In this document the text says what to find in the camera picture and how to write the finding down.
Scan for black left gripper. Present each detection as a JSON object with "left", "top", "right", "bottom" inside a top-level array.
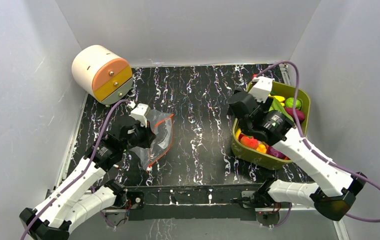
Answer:
[{"left": 122, "top": 118, "right": 156, "bottom": 153}]

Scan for clear zip bag orange zipper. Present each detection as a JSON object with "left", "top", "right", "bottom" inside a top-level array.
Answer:
[{"left": 131, "top": 109, "right": 173, "bottom": 172}]

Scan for yellow toy banana bunch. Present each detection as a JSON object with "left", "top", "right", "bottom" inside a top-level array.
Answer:
[{"left": 272, "top": 95, "right": 286, "bottom": 107}]

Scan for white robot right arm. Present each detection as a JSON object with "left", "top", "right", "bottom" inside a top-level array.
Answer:
[{"left": 228, "top": 91, "right": 365, "bottom": 221}]

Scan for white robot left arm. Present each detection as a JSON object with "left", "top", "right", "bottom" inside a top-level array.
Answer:
[{"left": 19, "top": 115, "right": 156, "bottom": 240}]

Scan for long green toy leaf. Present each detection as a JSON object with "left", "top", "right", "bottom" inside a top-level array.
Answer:
[{"left": 269, "top": 97, "right": 294, "bottom": 122}]

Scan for pink toy peach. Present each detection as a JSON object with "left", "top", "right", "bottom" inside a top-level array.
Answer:
[{"left": 239, "top": 135, "right": 259, "bottom": 150}]

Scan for orange toy fruit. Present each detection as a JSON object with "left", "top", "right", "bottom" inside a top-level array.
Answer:
[{"left": 256, "top": 143, "right": 268, "bottom": 154}]

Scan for dark purple toy onion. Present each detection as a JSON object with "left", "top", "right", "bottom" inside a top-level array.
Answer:
[{"left": 266, "top": 146, "right": 286, "bottom": 160}]

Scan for lime green toy fruit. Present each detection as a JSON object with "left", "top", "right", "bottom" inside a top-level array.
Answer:
[{"left": 284, "top": 97, "right": 302, "bottom": 110}]

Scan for olive green plastic bin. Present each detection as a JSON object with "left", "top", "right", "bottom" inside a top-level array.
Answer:
[{"left": 231, "top": 81, "right": 311, "bottom": 170}]

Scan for purple toy sweet potato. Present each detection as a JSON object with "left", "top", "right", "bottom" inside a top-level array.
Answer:
[{"left": 284, "top": 107, "right": 306, "bottom": 123}]

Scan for round white mini drawer cabinet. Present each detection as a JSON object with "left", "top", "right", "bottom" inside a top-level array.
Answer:
[{"left": 71, "top": 45, "right": 134, "bottom": 105}]

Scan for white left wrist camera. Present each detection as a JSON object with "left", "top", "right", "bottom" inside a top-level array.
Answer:
[{"left": 130, "top": 103, "right": 151, "bottom": 128}]

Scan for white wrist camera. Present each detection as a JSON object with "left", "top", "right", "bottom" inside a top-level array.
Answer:
[
  {"left": 248, "top": 76, "right": 274, "bottom": 103},
  {"left": 130, "top": 103, "right": 151, "bottom": 128}
]

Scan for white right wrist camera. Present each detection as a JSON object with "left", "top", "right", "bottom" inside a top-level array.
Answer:
[{"left": 248, "top": 76, "right": 274, "bottom": 103}]

